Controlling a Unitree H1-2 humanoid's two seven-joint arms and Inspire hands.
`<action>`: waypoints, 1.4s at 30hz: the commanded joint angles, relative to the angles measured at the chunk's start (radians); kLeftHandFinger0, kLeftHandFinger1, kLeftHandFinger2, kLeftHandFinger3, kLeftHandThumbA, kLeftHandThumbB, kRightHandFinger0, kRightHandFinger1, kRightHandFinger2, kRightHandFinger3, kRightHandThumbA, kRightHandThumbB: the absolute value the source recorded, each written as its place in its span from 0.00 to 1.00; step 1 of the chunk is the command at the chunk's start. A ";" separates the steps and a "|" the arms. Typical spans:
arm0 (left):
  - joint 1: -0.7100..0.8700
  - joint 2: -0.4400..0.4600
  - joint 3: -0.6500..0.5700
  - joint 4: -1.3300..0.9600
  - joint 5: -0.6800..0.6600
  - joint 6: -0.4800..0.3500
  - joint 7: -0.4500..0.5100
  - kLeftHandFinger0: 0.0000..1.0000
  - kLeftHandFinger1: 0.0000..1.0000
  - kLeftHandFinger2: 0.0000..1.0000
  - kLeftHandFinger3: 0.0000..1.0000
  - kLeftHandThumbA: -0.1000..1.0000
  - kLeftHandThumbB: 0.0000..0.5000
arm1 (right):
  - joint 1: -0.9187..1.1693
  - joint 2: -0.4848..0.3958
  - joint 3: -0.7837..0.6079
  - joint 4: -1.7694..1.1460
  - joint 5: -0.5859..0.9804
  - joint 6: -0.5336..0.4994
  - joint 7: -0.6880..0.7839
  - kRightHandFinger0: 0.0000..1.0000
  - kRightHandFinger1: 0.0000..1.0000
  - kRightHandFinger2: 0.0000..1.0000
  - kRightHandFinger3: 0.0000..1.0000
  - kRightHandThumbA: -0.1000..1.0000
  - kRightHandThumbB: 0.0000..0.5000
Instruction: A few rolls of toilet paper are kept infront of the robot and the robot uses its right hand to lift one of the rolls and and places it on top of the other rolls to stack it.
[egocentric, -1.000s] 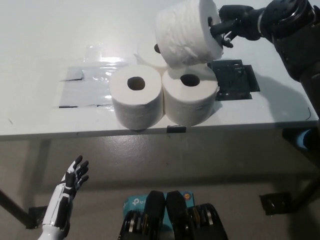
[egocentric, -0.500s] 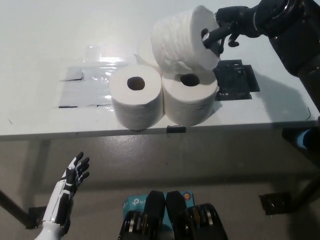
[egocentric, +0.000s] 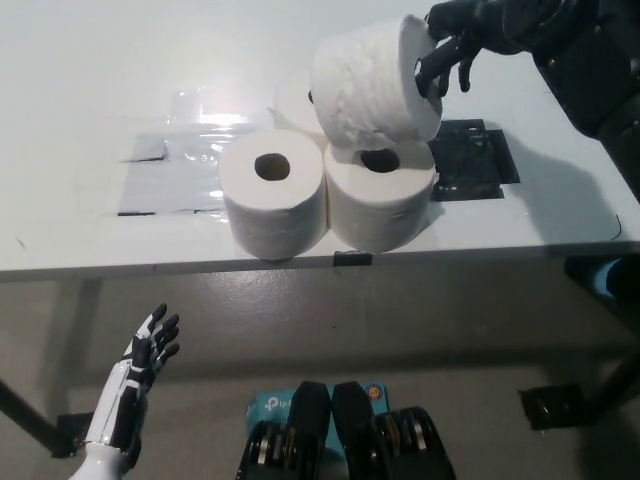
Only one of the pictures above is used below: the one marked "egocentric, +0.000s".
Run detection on black robot legs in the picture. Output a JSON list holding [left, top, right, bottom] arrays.
[[234, 380, 457, 480]]

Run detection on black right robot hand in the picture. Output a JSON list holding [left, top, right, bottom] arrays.
[[412, 0, 540, 100]]

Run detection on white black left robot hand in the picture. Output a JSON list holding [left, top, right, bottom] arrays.
[[81, 302, 181, 450]]

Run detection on black diagonal table leg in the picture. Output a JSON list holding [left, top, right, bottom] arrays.
[[583, 344, 640, 424], [0, 373, 65, 450]]

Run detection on teal tp-link box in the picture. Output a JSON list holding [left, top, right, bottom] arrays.
[[244, 382, 391, 451]]

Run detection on black object with blue part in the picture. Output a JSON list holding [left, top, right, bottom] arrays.
[[564, 254, 640, 309]]

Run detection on smooth white toilet paper roll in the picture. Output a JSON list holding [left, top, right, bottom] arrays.
[[269, 69, 326, 136], [323, 134, 440, 254], [218, 128, 329, 261]]

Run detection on black tape square patch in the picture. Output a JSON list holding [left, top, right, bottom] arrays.
[[428, 118, 521, 203]]

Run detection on clear plastic over grey patch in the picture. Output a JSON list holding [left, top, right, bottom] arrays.
[[105, 89, 279, 217]]

